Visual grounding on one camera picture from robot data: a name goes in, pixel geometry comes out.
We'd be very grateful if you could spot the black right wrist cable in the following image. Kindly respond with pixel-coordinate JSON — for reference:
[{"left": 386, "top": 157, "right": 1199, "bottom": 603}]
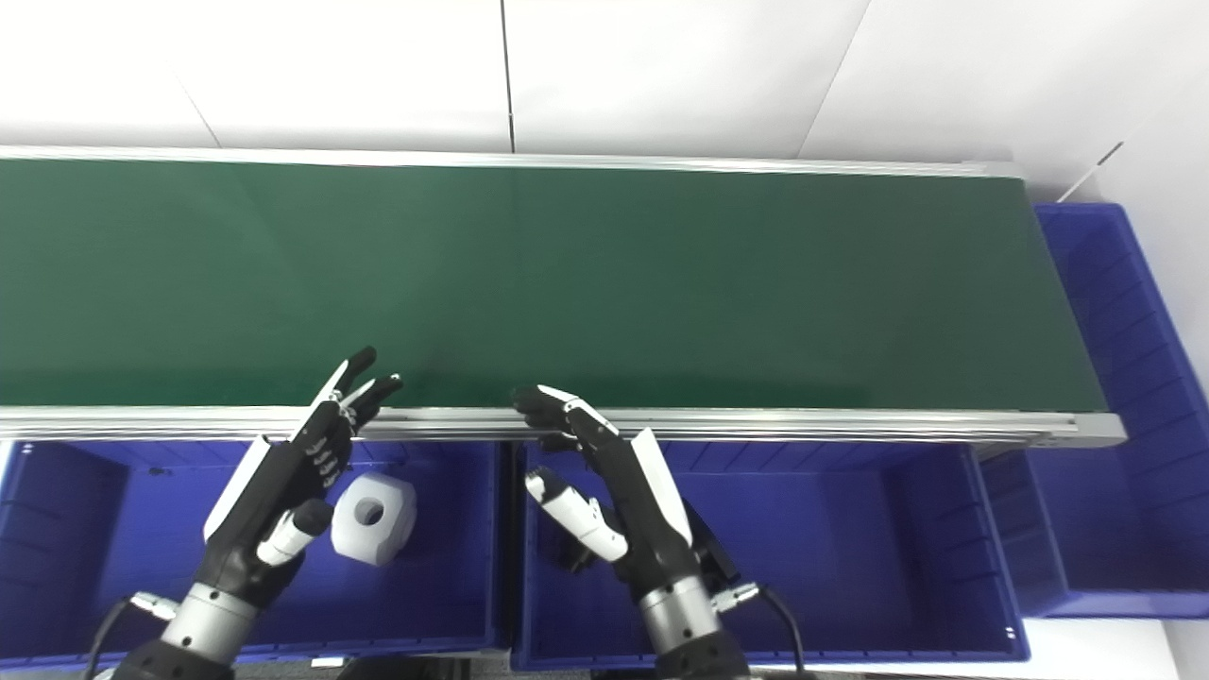
[{"left": 708, "top": 582, "right": 809, "bottom": 680}]

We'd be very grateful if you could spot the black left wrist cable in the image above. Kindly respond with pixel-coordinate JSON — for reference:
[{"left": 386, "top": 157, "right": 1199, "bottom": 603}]
[{"left": 85, "top": 591, "right": 180, "bottom": 680}]

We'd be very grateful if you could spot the green conveyor belt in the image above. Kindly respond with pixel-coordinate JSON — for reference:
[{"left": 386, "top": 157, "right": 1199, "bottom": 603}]
[{"left": 0, "top": 159, "right": 1108, "bottom": 417}]

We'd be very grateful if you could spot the blue plastic bin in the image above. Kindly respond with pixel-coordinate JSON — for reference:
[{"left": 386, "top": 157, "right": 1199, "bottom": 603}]
[
  {"left": 0, "top": 437, "right": 506, "bottom": 673},
  {"left": 510, "top": 442, "right": 1030, "bottom": 672},
  {"left": 978, "top": 203, "right": 1209, "bottom": 620}
]

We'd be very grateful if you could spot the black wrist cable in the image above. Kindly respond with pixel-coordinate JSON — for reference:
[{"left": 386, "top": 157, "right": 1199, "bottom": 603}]
[
  {"left": 708, "top": 582, "right": 809, "bottom": 680},
  {"left": 85, "top": 591, "right": 180, "bottom": 680}
]

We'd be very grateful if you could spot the white plastic part with hole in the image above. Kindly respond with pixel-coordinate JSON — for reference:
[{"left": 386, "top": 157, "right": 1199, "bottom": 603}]
[{"left": 330, "top": 472, "right": 417, "bottom": 568}]

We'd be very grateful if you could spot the thin dark rod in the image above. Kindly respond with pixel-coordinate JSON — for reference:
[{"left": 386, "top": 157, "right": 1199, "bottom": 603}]
[{"left": 1056, "top": 142, "right": 1125, "bottom": 204}]

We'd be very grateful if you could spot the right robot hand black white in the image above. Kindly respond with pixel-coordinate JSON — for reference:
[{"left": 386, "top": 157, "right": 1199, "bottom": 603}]
[{"left": 512, "top": 383, "right": 707, "bottom": 603}]

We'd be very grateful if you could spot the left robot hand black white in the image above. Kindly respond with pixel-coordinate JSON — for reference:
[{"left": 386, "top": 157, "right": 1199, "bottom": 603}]
[{"left": 194, "top": 346, "right": 404, "bottom": 607}]

